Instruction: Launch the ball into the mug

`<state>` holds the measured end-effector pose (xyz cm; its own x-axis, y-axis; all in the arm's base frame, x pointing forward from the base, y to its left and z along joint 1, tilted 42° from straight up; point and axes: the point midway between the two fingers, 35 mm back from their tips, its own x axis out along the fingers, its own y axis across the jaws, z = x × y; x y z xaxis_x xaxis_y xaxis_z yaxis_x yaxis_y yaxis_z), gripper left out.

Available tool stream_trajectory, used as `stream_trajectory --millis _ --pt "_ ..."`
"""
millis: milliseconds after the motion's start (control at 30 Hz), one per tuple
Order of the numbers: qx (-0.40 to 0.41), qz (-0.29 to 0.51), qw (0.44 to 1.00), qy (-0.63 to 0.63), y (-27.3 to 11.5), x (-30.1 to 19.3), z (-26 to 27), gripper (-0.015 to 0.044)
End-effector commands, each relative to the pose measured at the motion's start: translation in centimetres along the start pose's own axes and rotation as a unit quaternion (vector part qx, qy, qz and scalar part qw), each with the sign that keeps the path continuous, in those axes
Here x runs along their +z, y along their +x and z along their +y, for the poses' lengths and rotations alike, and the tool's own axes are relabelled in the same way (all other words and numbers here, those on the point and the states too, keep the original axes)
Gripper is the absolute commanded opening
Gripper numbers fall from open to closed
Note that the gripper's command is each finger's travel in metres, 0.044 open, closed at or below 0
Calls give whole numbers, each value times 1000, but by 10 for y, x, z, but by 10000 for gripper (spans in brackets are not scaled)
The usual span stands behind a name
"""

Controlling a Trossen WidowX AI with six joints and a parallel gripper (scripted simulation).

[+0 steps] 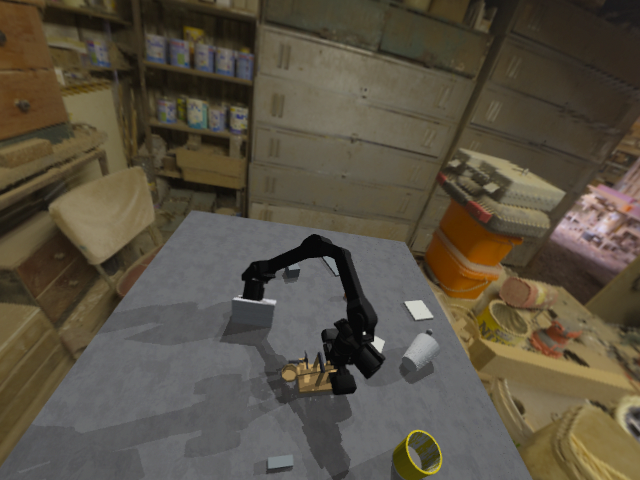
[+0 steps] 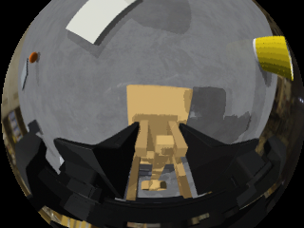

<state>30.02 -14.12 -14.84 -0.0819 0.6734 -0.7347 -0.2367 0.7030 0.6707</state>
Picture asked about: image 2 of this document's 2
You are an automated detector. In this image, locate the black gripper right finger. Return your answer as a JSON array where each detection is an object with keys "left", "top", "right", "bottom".
[{"left": 179, "top": 123, "right": 259, "bottom": 195}]

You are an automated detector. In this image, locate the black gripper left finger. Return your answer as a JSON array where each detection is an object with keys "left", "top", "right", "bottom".
[{"left": 53, "top": 122, "right": 140, "bottom": 199}]

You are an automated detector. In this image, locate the yellow cup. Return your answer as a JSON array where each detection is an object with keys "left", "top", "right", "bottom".
[{"left": 252, "top": 35, "right": 293, "bottom": 80}]

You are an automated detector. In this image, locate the orange ball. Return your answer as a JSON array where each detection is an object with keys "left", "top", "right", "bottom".
[{"left": 29, "top": 52, "right": 38, "bottom": 64}]

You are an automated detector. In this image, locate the white flat rectangular slab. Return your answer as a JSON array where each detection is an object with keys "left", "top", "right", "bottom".
[{"left": 66, "top": 0, "right": 141, "bottom": 46}]

